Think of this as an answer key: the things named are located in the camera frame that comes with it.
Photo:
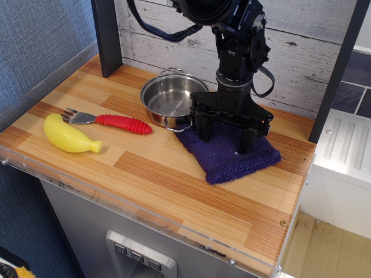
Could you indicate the clear acrylic edge guard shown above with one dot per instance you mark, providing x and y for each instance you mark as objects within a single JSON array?
[{"x": 245, "y": 221}]

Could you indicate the silver dispenser button panel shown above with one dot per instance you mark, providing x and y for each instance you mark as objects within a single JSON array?
[{"x": 134, "y": 259}]

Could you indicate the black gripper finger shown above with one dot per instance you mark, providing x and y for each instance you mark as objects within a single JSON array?
[
  {"x": 204, "y": 125},
  {"x": 247, "y": 139}
]

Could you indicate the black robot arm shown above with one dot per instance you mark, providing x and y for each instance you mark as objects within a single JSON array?
[{"x": 239, "y": 28}]

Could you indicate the dark grey post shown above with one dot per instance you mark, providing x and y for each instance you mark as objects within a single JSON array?
[
  {"x": 346, "y": 49},
  {"x": 106, "y": 26}
]

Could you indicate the yellow plastic banana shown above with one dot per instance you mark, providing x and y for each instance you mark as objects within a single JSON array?
[{"x": 68, "y": 138}]

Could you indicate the yellow object bottom left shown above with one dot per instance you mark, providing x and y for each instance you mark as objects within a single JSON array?
[{"x": 22, "y": 272}]

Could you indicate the white ribbed sink unit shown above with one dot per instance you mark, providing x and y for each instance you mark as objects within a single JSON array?
[{"x": 338, "y": 183}]

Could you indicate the dark grey right post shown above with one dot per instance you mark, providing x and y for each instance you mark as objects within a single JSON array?
[{"x": 346, "y": 49}]

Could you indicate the red handled metal fork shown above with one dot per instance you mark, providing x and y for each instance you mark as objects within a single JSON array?
[{"x": 123, "y": 122}]

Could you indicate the blue purple terry cloth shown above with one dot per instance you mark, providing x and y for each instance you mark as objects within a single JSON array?
[{"x": 219, "y": 157}]

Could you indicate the dark grey left post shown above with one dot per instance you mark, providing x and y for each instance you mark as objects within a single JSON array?
[{"x": 106, "y": 26}]

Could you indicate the stainless steel pot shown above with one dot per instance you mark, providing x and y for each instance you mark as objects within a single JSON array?
[{"x": 167, "y": 100}]

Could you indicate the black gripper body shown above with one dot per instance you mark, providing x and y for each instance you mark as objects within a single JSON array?
[{"x": 232, "y": 104}]

